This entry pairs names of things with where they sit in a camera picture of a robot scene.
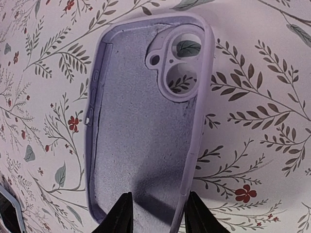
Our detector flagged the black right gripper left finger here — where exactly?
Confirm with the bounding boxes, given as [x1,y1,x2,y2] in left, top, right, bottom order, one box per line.
[92,192,133,233]

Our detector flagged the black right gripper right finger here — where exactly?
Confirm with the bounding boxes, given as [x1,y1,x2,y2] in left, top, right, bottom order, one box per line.
[185,191,227,233]

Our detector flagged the black phone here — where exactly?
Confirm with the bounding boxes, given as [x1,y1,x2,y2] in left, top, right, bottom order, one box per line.
[0,185,26,233]

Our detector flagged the lilac silicone phone case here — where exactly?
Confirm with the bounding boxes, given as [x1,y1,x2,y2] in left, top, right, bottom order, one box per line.
[85,12,214,233]

